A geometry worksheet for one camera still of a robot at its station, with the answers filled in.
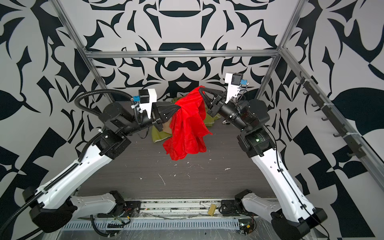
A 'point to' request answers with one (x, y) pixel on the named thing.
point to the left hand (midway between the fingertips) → (179, 100)
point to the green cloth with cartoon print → (160, 132)
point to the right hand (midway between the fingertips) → (200, 90)
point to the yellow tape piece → (212, 209)
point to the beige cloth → (166, 127)
